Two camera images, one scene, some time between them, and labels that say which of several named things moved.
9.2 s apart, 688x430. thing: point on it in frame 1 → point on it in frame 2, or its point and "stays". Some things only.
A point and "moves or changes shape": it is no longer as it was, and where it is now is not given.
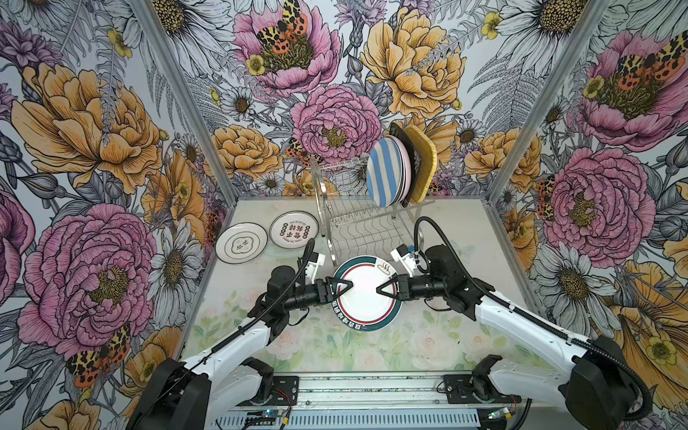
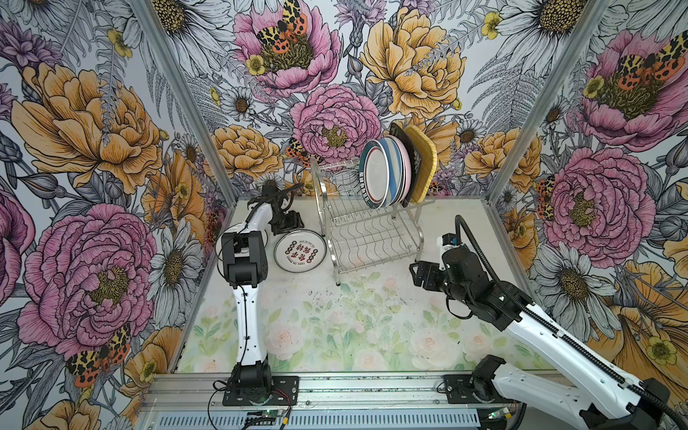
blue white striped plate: [386, 172] stays
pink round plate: [408, 170] stays
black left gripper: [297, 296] → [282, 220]
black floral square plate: [401, 132] stays
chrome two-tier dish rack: [353, 226] stays
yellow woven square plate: [427, 151] stays
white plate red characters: [292, 229] moves or changes shape
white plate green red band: [362, 308] → [374, 173]
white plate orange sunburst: [403, 172] stays
